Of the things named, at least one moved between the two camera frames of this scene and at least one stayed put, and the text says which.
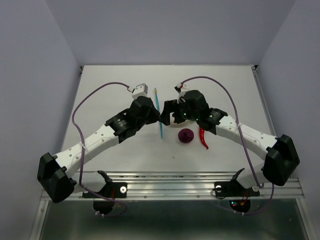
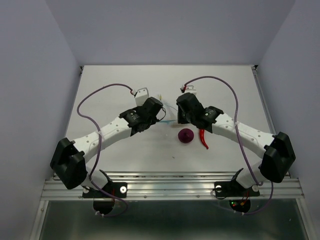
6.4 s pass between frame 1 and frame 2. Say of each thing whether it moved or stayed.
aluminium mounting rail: stayed
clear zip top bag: moved
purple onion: stayed
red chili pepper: stayed
